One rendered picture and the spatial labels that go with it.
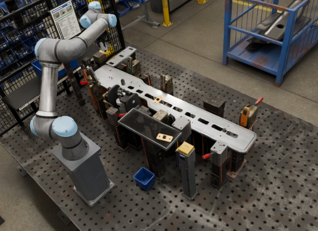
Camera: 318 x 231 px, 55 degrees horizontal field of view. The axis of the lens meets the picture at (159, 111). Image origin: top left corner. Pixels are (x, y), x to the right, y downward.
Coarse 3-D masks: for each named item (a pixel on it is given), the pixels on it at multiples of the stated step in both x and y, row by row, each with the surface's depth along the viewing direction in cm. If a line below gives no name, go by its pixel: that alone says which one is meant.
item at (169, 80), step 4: (168, 76) 225; (168, 80) 223; (172, 80) 227; (168, 84) 224; (172, 84) 228; (168, 88) 226; (172, 88) 231; (168, 92) 229; (172, 92) 234; (164, 104) 240
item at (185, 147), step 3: (183, 144) 163; (186, 144) 163; (189, 144) 163; (180, 147) 162; (183, 147) 162; (186, 147) 161; (189, 147) 161; (192, 147) 161; (180, 150) 161; (183, 150) 160; (186, 150) 160; (189, 150) 160; (186, 153) 159
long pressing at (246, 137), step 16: (112, 80) 237; (128, 80) 235; (144, 96) 219; (176, 112) 204; (192, 112) 202; (208, 112) 201; (192, 128) 192; (208, 128) 190; (240, 128) 187; (240, 144) 179
